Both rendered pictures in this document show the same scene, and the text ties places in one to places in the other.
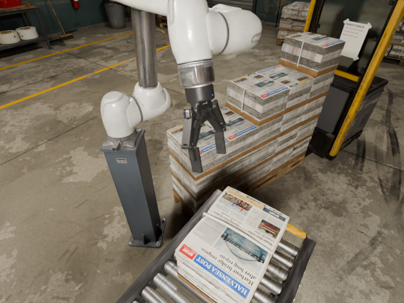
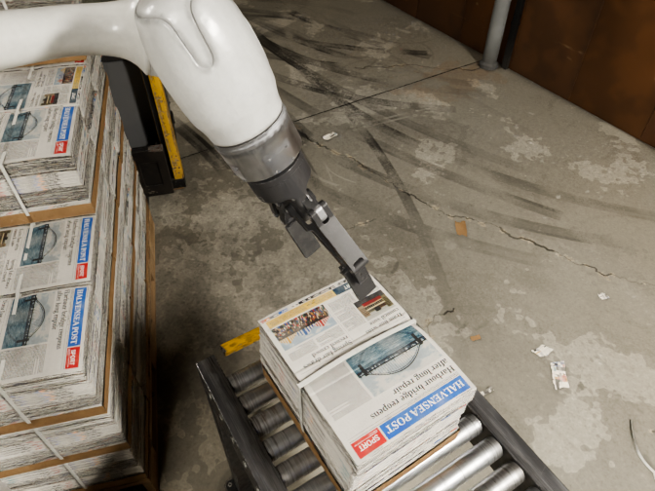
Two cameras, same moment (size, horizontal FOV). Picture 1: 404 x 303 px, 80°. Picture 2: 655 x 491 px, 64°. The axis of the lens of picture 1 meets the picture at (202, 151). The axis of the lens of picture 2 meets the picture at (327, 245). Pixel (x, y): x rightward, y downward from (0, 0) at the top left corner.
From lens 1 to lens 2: 0.57 m
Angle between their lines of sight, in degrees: 49
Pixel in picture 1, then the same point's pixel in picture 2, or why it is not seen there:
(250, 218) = (344, 318)
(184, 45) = (260, 95)
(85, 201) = not seen: outside the picture
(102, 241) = not seen: outside the picture
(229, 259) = (405, 381)
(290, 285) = not seen: hidden behind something
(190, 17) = (245, 33)
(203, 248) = (372, 413)
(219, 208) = (301, 355)
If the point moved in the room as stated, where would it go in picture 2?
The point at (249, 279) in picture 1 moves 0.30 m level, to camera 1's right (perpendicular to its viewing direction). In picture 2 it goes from (445, 368) to (475, 265)
